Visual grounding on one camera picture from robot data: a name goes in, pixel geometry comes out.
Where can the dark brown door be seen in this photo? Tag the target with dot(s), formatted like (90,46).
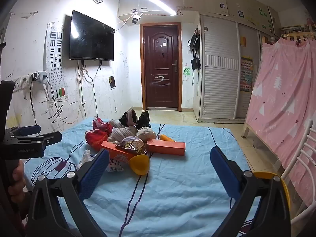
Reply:
(160,66)

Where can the beige knotted cloth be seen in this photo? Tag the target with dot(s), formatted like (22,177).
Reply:
(121,132)

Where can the yellow sticker note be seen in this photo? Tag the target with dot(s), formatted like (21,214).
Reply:
(243,41)

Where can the light blue bed sheet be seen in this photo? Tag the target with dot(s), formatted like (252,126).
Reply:
(172,192)

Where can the person's left hand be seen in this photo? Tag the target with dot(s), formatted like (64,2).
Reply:
(18,175)

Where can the orange carrot toy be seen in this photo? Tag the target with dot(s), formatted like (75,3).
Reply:
(166,137)

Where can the purple snack packet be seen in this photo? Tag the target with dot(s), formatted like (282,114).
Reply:
(132,145)

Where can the red patterned plastic bag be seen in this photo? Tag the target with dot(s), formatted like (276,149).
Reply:
(101,124)

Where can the white louvered wardrobe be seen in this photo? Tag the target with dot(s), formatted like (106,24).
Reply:
(219,79)

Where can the orange box with white print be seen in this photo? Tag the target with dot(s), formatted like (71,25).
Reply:
(111,151)

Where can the small black hanging bag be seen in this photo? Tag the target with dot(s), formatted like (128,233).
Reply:
(195,64)

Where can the small dark wall picture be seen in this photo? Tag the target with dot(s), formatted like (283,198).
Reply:
(112,82)

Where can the white security camera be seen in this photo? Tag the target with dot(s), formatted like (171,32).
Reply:
(135,18)

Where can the yellow plastic bin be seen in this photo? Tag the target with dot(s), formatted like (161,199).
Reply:
(284,185)

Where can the eye chart poster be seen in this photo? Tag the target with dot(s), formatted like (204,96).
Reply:
(55,61)

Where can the black wall television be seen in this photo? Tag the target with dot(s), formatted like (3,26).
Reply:
(91,37)

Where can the colourful grid poster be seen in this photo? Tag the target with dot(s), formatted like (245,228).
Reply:
(246,74)

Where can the pink printed curtain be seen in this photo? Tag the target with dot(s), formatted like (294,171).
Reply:
(284,91)

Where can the beige paper wad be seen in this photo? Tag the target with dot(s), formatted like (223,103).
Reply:
(145,133)

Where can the white plug-in charger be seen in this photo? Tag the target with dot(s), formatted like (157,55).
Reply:
(42,77)

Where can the red mesh bag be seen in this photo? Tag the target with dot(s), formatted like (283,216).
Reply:
(96,139)

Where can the white packet with red print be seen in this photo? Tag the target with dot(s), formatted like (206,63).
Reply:
(114,166)

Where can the white crumpled plastic wrapper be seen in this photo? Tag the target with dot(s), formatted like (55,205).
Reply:
(86,159)

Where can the black plastic bag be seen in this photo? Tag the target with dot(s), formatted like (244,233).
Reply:
(144,119)

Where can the plain long orange box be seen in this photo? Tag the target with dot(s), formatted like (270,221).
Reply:
(167,148)

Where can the white metal frame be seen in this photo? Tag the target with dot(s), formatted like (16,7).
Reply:
(305,138)

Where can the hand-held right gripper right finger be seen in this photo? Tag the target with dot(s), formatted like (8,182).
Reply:
(223,172)

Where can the large black hanging bag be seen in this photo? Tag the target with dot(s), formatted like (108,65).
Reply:
(194,43)

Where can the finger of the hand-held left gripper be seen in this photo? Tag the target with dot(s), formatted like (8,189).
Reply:
(29,129)
(49,138)

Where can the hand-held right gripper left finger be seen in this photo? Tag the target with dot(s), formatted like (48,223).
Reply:
(95,172)

